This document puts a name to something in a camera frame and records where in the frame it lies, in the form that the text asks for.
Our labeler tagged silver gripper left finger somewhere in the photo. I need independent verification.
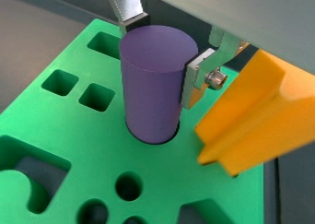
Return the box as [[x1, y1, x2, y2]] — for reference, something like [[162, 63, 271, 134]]
[[108, 0, 150, 34]]

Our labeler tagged yellow star-shaped peg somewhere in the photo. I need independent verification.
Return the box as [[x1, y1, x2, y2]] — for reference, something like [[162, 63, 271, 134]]
[[196, 50, 315, 175]]

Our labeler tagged green shape-sorter block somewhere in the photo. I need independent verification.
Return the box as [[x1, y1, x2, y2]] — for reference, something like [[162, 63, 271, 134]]
[[0, 19, 263, 224]]

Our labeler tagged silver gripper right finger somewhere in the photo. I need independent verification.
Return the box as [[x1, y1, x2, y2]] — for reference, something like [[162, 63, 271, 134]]
[[182, 26, 249, 109]]

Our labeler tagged purple cylinder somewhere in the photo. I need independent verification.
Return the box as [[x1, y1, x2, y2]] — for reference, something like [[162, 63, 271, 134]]
[[119, 25, 198, 144]]

